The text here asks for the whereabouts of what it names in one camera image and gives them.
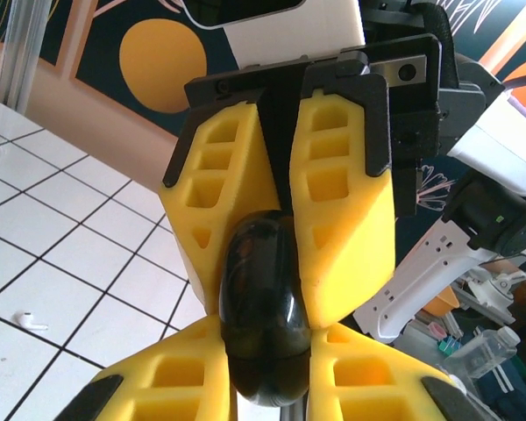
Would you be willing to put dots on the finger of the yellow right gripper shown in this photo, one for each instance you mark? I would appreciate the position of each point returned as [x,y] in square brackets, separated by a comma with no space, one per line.
[241,175]
[355,245]

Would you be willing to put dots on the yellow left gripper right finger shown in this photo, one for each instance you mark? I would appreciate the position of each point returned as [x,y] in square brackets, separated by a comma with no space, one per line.
[364,377]

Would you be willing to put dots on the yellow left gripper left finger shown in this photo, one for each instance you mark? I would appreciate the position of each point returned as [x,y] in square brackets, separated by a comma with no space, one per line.
[175,377]

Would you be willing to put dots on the earbuds charging case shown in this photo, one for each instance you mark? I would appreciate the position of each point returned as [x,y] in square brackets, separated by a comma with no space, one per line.
[263,298]

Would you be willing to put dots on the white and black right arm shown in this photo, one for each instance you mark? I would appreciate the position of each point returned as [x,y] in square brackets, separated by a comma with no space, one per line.
[421,285]

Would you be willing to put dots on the coloured binder clips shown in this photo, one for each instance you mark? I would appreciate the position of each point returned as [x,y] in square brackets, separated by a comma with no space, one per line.
[449,346]

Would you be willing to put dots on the orange plastic funnel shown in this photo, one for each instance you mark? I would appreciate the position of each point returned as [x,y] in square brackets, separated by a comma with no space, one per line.
[442,303]

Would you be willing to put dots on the clear plastic bottle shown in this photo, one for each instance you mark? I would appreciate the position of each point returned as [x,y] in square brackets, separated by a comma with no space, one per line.
[482,353]

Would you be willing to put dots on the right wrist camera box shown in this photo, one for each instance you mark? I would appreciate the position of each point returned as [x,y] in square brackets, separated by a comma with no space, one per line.
[289,39]

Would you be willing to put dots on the aluminium frame post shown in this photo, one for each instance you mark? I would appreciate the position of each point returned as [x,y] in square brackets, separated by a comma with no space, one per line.
[22,52]

